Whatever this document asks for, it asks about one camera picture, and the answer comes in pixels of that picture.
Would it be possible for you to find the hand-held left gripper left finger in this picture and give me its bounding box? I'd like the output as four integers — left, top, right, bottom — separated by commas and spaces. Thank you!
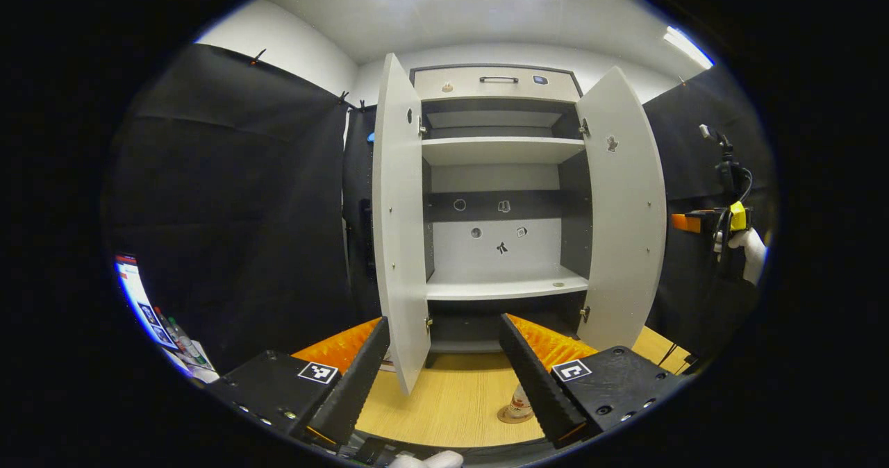
208, 317, 391, 451

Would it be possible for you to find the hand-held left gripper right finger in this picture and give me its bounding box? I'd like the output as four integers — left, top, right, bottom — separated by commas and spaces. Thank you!
499, 314, 695, 449

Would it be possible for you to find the clear bottle with red label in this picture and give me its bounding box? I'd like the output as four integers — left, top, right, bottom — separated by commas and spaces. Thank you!
507, 383, 534, 420

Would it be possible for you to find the white cabinet door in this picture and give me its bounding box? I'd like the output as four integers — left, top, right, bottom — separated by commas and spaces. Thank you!
575, 65, 667, 351
372, 53, 431, 396

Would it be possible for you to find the white cabinet with dark frame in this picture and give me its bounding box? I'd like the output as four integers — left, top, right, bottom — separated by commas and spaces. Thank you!
410, 64, 595, 354

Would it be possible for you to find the white cabinet shelf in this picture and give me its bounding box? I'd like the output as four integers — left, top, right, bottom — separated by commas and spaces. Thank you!
426, 265, 590, 301
422, 137, 586, 167

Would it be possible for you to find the white cabinet drawer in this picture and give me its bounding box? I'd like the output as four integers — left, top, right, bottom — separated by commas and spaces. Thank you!
414, 67, 581, 102

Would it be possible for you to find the narrow ceiling light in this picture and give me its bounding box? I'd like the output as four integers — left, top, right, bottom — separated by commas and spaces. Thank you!
663, 26, 715, 69

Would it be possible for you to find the colourful printed board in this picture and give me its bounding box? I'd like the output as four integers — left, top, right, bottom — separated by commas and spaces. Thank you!
115, 253, 217, 383

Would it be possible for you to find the black backdrop cloth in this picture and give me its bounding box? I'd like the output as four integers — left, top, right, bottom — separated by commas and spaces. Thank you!
104, 43, 777, 378

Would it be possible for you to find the black cable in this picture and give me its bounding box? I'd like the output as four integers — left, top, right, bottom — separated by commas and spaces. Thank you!
656, 343, 695, 375

